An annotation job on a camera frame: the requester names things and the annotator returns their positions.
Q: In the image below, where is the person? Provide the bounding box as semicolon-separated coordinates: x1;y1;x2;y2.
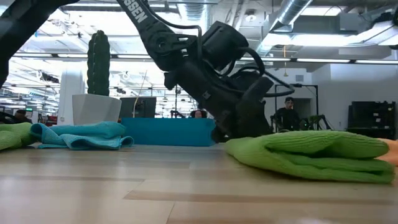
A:
272;96;302;132
189;108;208;119
14;108;32;124

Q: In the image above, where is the blue microfiber towel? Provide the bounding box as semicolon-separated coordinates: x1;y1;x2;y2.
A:
30;121;135;151

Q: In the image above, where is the black storage cabinet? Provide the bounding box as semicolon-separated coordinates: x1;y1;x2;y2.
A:
346;100;397;140

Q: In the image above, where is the white hexagonal planter pot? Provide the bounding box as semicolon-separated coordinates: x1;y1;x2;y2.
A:
72;93;123;126

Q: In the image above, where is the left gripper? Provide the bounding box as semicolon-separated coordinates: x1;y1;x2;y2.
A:
163;58;275;144

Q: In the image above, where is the teal plastic bin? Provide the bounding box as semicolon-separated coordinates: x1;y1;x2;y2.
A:
120;117;217;147

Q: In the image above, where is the orange microfiber towel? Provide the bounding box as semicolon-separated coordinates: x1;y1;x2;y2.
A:
377;138;398;167

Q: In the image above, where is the black background monitor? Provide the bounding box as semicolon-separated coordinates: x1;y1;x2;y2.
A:
119;96;157;119

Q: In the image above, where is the silver spiral ceiling duct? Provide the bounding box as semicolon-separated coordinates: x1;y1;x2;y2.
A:
257;0;314;57

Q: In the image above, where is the green microfiber towel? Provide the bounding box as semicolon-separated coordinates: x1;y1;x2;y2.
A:
224;129;396;184
0;122;37;151

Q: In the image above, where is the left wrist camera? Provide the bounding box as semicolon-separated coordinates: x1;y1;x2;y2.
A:
201;21;250;71

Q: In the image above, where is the green cactus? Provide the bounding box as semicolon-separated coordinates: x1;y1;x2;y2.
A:
86;30;111;96

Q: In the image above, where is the black metal frame stand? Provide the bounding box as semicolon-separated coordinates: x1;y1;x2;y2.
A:
274;83;319;125

